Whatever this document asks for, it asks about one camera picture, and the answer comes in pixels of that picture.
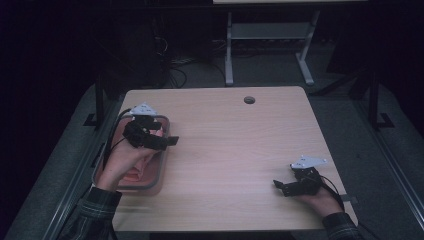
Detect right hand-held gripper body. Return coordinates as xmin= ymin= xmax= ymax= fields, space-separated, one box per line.
xmin=284 ymin=155 xmax=328 ymax=197

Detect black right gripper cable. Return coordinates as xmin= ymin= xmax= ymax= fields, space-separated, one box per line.
xmin=319 ymin=174 xmax=344 ymax=211

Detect black stand post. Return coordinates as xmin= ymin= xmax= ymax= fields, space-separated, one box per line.
xmin=367 ymin=71 xmax=396 ymax=131

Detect person's left hand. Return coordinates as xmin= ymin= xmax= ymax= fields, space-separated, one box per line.
xmin=96 ymin=138 xmax=161 ymax=193

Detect white metal frame table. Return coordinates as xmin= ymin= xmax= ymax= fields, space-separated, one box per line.
xmin=212 ymin=0 xmax=368 ymax=87

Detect black floor cables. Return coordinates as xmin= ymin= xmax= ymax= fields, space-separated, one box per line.
xmin=153 ymin=33 xmax=228 ymax=89

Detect pink plastic basin grey rim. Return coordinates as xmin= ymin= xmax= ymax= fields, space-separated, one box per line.
xmin=91 ymin=114 xmax=171 ymax=197

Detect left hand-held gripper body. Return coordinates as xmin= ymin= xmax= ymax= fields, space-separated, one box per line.
xmin=122 ymin=102 xmax=167 ymax=150

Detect person's right hand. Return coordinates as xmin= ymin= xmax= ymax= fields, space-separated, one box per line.
xmin=296 ymin=186 xmax=344 ymax=218

